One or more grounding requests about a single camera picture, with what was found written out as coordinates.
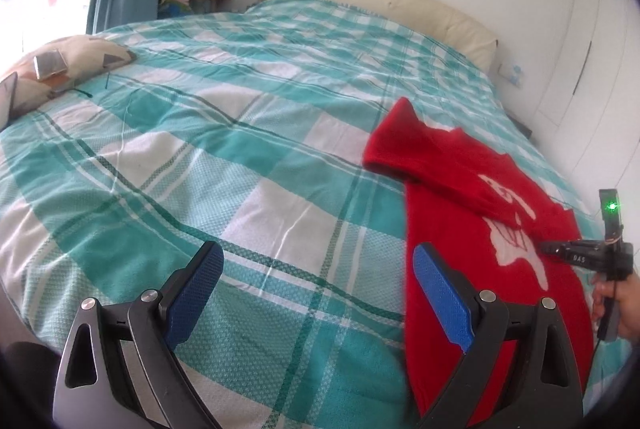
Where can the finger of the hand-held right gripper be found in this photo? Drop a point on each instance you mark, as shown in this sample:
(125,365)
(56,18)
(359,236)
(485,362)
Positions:
(565,253)

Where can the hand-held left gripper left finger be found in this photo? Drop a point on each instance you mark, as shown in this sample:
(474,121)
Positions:
(197,281)

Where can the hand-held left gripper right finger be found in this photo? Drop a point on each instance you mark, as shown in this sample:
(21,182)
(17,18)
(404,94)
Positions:
(440,289)

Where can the red knit sweater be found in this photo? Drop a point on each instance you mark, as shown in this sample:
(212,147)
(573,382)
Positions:
(450,169)

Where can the person's right hand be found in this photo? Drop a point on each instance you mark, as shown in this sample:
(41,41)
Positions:
(629,304)

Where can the dark nightstand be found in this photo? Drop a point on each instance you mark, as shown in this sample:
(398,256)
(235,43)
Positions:
(523,129)

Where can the teal checked blanket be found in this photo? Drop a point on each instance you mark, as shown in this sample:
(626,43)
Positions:
(250,159)

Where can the white wardrobe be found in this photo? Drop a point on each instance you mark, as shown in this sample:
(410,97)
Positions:
(590,84)

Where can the patterned beige pillow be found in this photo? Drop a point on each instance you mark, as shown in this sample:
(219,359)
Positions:
(90,51)

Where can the silver phone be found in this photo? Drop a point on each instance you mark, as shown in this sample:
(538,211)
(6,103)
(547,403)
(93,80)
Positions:
(50,65)

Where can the wall socket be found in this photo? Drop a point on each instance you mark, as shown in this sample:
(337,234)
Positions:
(510,75)

